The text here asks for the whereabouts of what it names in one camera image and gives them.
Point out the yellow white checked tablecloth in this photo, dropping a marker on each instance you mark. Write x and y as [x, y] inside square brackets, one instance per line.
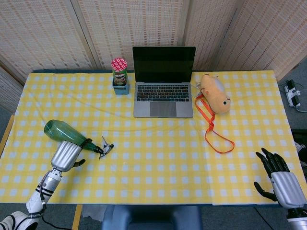
[153, 167]

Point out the blue cardboard box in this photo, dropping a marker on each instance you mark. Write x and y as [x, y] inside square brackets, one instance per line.
[121, 90]

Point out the white plastic bag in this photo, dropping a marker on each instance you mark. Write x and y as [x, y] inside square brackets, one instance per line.
[92, 213]

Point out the woven bamboo folding screen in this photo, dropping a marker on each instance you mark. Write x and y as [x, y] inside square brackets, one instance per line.
[48, 36]

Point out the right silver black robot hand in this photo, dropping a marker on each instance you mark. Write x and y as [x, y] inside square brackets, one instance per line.
[287, 187]

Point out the green Pringles can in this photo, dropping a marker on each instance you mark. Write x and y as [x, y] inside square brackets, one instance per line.
[119, 69]

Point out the white power strip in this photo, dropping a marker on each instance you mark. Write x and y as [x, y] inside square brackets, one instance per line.
[291, 93]

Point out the blue chair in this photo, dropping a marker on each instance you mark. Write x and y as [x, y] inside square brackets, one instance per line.
[153, 218]

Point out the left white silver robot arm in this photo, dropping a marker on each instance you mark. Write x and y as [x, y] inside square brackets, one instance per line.
[36, 203]

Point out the yellow plush toy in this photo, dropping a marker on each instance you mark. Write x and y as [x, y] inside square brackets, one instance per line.
[214, 95]

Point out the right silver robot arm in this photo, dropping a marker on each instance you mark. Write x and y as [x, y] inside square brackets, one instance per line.
[297, 220]

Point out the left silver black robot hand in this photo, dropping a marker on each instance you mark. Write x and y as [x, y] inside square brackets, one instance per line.
[64, 155]

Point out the green translucent plastic bottle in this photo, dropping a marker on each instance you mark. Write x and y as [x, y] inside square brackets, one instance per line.
[60, 131]

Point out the grey laptop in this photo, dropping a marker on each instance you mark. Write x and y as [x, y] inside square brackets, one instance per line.
[163, 95]

